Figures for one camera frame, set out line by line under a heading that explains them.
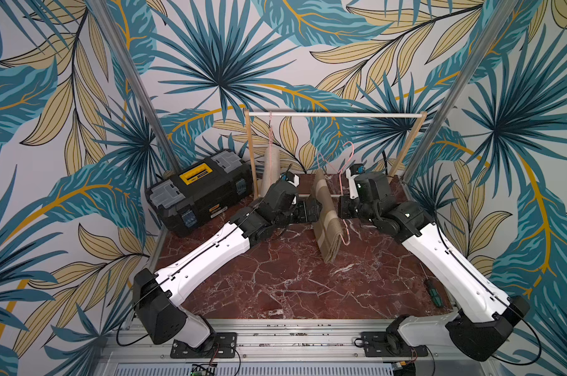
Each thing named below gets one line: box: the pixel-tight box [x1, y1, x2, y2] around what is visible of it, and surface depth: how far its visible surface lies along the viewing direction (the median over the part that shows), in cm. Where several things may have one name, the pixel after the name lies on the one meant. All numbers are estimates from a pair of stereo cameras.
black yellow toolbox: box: [144, 149, 254, 238], surface depth 95 cm
